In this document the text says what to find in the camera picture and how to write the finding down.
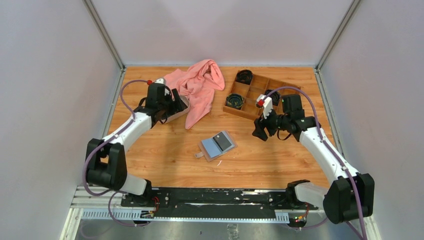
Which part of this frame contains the pink card holder wallet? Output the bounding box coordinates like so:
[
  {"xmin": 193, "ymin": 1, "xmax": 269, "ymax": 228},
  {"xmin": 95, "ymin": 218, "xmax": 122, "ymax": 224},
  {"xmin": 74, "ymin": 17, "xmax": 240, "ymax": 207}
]
[{"xmin": 194, "ymin": 131, "xmax": 238, "ymax": 162}]

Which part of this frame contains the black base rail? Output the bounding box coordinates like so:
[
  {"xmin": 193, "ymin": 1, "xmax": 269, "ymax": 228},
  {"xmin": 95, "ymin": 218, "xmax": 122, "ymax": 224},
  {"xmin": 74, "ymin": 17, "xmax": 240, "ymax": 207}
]
[{"xmin": 118, "ymin": 187, "xmax": 317, "ymax": 224}]

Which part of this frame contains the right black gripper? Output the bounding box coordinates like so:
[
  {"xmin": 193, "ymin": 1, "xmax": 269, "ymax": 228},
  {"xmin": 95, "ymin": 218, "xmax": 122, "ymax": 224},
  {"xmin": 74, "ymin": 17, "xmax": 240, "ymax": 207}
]
[{"xmin": 252, "ymin": 104, "xmax": 290, "ymax": 141}]

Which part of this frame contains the beige oval card tray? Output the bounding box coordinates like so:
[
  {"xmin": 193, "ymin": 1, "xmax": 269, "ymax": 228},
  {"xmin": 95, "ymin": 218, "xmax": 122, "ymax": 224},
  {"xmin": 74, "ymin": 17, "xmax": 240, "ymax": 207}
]
[{"xmin": 161, "ymin": 96, "xmax": 191, "ymax": 124}]

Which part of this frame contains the wooden divided tray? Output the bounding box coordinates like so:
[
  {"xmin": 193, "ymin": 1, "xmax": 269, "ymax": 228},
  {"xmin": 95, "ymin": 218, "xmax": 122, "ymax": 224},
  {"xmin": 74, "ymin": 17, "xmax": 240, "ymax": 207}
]
[{"xmin": 223, "ymin": 69, "xmax": 301, "ymax": 120}]

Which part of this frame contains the pink cloth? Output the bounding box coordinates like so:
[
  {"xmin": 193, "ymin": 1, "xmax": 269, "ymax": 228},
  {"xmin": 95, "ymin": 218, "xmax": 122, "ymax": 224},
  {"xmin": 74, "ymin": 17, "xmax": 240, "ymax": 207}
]
[{"xmin": 164, "ymin": 59, "xmax": 226, "ymax": 130}]

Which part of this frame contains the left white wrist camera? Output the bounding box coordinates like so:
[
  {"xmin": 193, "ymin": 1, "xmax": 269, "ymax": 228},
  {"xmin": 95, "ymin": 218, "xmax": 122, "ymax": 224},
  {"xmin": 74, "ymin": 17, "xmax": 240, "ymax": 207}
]
[{"xmin": 153, "ymin": 77, "xmax": 167, "ymax": 88}]

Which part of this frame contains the rolled belt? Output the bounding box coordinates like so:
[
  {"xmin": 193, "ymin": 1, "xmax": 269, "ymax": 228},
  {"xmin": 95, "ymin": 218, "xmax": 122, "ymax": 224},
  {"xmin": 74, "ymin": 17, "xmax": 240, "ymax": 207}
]
[
  {"xmin": 264, "ymin": 89, "xmax": 281, "ymax": 106},
  {"xmin": 225, "ymin": 93, "xmax": 244, "ymax": 110},
  {"xmin": 235, "ymin": 69, "xmax": 254, "ymax": 85}
]

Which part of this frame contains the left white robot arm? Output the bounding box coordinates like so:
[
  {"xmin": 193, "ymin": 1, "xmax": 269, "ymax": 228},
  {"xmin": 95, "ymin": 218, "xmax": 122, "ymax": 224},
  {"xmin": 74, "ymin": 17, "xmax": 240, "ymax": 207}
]
[{"xmin": 82, "ymin": 79, "xmax": 190, "ymax": 207}]

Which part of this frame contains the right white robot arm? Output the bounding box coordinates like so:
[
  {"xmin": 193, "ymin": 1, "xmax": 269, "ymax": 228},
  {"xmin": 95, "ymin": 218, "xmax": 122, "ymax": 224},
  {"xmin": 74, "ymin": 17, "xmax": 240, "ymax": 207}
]
[{"xmin": 252, "ymin": 94, "xmax": 375, "ymax": 224}]

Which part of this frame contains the rolled belt middle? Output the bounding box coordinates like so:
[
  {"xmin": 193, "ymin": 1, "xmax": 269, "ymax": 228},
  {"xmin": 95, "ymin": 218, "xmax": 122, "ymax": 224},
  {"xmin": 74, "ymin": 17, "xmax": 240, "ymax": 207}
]
[{"xmin": 264, "ymin": 89, "xmax": 281, "ymax": 106}]

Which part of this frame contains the rolled belt back left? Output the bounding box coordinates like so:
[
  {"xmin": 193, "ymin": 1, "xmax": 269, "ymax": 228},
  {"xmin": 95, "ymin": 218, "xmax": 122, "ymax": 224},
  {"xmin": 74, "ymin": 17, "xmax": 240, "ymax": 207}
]
[{"xmin": 235, "ymin": 69, "xmax": 254, "ymax": 85}]

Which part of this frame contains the black VIP credit card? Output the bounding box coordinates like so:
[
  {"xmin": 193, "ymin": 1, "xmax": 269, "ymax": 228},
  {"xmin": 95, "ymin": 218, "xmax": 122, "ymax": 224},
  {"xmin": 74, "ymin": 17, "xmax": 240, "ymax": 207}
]
[{"xmin": 212, "ymin": 131, "xmax": 234, "ymax": 152}]

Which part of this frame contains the rolled belt front left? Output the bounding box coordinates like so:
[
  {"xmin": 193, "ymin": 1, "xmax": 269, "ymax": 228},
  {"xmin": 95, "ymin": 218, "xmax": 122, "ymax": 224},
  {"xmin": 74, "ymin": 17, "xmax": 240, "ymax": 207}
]
[{"xmin": 225, "ymin": 93, "xmax": 244, "ymax": 110}]

